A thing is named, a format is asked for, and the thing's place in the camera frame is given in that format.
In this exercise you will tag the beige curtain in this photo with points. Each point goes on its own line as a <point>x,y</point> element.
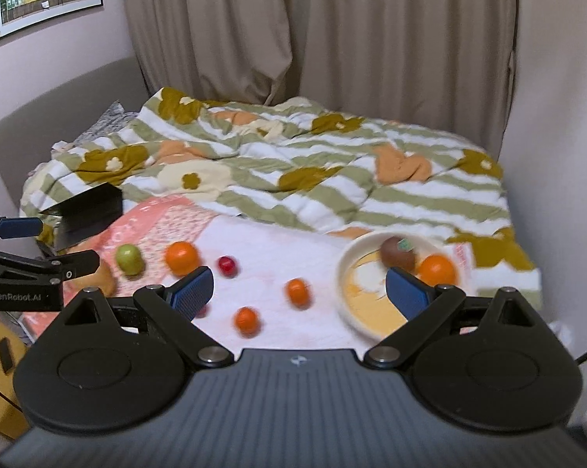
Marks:
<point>323,34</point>

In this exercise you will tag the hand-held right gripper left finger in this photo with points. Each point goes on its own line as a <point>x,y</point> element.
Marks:
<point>193,291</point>

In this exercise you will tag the grey upholstered headboard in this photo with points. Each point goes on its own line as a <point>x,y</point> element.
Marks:
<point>54,112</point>

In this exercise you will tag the pink floral mat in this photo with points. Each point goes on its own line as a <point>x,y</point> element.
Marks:
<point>279,253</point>

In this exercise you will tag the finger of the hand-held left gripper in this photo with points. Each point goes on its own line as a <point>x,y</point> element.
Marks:
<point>40,266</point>
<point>18,227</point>

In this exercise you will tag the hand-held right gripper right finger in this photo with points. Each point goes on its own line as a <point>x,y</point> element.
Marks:
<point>406,293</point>

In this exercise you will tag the brown kiwi with sticker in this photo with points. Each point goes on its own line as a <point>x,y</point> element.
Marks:
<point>397,255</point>

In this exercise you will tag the large orange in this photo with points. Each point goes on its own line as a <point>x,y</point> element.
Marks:
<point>181,257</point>
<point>437,270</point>

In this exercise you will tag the green apple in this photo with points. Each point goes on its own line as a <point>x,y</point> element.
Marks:
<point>129,259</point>

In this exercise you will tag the striped floral duvet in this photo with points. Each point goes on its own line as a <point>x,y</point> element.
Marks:
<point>323,175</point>

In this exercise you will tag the grey patterned pillow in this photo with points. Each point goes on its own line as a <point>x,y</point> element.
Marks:
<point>109,119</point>

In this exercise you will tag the white and yellow bowl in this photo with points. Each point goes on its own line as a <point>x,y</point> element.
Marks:
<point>371,313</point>

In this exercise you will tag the brownish apple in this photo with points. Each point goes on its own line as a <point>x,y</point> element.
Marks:
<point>102,280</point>

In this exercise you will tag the small red fruit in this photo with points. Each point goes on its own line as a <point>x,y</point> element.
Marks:
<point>202,310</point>
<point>227,265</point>

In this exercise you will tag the small tangerine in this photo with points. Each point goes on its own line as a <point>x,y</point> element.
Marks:
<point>298,293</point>
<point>247,321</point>

